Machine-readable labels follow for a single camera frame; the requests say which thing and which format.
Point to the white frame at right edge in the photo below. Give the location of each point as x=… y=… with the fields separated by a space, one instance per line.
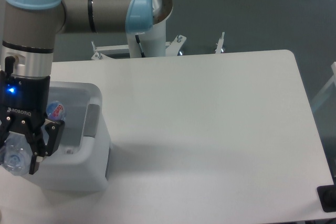
x=324 y=93

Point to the crushed clear plastic bottle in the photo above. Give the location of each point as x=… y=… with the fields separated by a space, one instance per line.
x=16 y=153

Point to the white trash can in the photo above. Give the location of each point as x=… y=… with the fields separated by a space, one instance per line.
x=81 y=161

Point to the black device at table edge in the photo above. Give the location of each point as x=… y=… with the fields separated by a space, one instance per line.
x=327 y=197

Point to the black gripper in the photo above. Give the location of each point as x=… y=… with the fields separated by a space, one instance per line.
x=23 y=110

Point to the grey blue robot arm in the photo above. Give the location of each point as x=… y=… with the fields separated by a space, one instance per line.
x=27 y=55

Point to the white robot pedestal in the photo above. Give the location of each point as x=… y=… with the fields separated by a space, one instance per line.
x=150 y=44

